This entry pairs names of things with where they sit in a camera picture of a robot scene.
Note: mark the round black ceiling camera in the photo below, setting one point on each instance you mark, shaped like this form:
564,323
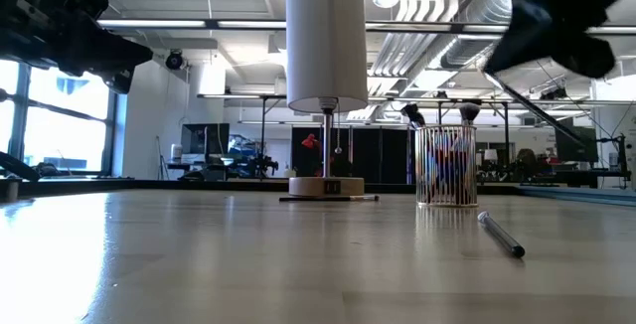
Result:
174,59

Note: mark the long overhead light bar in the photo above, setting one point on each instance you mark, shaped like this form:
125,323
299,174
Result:
199,23

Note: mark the white jug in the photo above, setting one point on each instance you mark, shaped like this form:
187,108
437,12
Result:
176,152

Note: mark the silver ceiling air duct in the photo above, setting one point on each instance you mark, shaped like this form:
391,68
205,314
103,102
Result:
467,21

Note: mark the large black monitor on arm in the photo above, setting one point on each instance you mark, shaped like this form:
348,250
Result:
579,150

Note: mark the large window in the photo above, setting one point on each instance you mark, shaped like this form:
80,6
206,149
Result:
64,115

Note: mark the red desk object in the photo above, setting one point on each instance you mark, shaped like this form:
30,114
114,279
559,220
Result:
310,141

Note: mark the small grey post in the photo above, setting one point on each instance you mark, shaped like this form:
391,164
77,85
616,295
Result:
12,190

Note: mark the black curved arm base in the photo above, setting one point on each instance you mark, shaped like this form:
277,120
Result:
20,165

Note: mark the dark computer monitor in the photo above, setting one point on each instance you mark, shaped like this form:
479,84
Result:
205,138

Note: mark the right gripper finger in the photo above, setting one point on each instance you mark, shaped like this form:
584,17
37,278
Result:
526,36
586,55

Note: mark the thin black silver-tipped makeup brush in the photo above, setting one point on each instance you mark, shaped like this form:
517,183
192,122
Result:
328,198

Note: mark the black partition panels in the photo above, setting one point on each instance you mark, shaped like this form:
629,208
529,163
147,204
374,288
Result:
377,155

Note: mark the white shade table lamp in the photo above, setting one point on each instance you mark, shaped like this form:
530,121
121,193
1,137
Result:
325,55

